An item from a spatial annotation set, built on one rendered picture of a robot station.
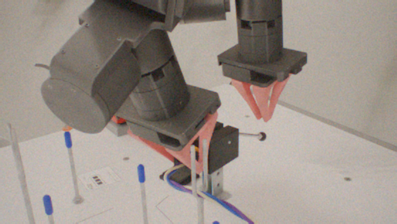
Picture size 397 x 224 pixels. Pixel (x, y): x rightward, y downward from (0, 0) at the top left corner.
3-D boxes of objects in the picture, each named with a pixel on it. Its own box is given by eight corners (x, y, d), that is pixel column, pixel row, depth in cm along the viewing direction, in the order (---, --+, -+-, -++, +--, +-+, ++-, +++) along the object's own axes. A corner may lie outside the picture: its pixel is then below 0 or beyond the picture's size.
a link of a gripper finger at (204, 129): (199, 198, 46) (172, 138, 40) (152, 176, 50) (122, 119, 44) (234, 155, 49) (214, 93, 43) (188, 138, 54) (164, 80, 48)
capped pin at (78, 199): (86, 198, 55) (74, 122, 51) (79, 205, 54) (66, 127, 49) (76, 196, 56) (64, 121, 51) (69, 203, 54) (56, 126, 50)
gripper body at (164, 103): (186, 150, 40) (161, 90, 35) (116, 122, 46) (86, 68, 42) (225, 106, 43) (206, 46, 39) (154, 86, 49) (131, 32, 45)
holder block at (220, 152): (239, 157, 54) (239, 128, 52) (210, 175, 50) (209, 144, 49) (213, 147, 56) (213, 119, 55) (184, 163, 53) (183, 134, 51)
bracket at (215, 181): (232, 196, 55) (232, 162, 53) (220, 204, 53) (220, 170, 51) (205, 183, 58) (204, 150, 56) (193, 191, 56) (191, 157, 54)
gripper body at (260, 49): (281, 86, 51) (279, 28, 47) (216, 69, 58) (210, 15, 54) (308, 66, 55) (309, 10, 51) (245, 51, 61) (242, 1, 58)
